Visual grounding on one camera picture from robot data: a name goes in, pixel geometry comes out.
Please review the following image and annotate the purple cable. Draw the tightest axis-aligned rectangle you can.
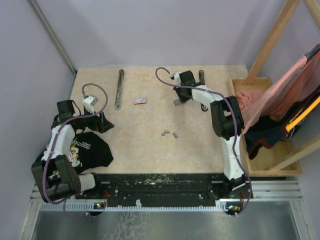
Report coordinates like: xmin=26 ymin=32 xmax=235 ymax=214
xmin=155 ymin=66 xmax=252 ymax=217
xmin=41 ymin=83 xmax=109 ymax=221

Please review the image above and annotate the black floral t-shirt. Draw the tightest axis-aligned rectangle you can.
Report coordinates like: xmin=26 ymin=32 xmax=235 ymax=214
xmin=34 ymin=131 xmax=115 ymax=176

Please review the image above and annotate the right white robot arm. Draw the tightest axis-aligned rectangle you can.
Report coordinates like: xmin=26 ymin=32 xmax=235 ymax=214
xmin=170 ymin=70 xmax=246 ymax=198

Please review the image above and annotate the wooden tray box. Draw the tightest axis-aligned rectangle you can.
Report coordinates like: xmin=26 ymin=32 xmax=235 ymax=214
xmin=227 ymin=77 xmax=302 ymax=177

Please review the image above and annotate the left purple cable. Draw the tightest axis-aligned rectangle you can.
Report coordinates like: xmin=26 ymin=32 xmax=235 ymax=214
xmin=41 ymin=83 xmax=109 ymax=221

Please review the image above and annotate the grey staple box tray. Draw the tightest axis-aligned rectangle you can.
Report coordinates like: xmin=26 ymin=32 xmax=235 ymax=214
xmin=173 ymin=99 xmax=183 ymax=107

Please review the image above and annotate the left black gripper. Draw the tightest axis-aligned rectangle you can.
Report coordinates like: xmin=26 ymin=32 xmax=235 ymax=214
xmin=74 ymin=105 xmax=114 ymax=134

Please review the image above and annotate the dark navy garment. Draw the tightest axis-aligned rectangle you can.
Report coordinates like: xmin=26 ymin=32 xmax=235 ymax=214
xmin=244 ymin=92 xmax=320 ymax=160

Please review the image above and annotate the red staple box sleeve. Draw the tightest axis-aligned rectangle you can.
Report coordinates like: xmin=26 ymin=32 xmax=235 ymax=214
xmin=133 ymin=97 xmax=147 ymax=105

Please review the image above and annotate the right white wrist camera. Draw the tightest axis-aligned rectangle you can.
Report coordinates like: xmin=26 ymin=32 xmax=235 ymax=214
xmin=169 ymin=71 xmax=182 ymax=86

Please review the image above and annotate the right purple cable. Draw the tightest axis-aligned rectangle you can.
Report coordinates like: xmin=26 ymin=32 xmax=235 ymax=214
xmin=155 ymin=66 xmax=252 ymax=217

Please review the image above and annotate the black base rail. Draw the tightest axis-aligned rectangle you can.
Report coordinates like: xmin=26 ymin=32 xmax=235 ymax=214
xmin=74 ymin=173 xmax=253 ymax=208

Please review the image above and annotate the wooden rack frame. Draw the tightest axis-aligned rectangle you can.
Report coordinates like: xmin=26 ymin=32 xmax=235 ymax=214
xmin=244 ymin=0 xmax=320 ymax=170

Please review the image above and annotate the pink cloth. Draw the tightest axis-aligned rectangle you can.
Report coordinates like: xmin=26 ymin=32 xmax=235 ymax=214
xmin=235 ymin=44 xmax=320 ymax=134

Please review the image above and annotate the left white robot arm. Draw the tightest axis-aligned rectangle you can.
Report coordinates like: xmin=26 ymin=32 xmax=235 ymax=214
xmin=31 ymin=100 xmax=114 ymax=203

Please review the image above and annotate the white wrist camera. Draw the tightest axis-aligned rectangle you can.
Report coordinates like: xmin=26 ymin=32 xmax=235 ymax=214
xmin=82 ymin=95 xmax=99 ymax=114
xmin=169 ymin=71 xmax=182 ymax=86

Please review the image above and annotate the black silver stapler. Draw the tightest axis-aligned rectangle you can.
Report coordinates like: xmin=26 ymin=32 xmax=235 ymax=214
xmin=199 ymin=69 xmax=206 ymax=85
xmin=114 ymin=69 xmax=125 ymax=111

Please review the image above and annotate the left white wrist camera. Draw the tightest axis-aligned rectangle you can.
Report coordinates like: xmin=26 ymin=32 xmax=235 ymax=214
xmin=82 ymin=95 xmax=99 ymax=114

